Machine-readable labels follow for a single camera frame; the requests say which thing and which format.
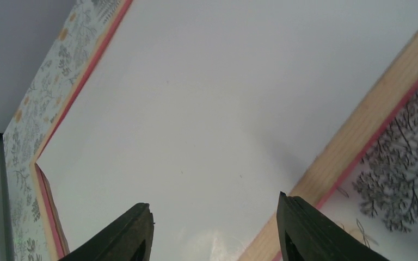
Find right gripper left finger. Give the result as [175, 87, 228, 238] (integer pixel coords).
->
[60, 203, 155, 261]

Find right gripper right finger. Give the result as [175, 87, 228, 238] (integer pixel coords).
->
[276, 192, 387, 261]

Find floral patterned table mat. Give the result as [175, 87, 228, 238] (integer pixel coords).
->
[2, 0, 418, 261]

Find volcano landscape photo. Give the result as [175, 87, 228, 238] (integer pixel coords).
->
[35, 0, 418, 261]

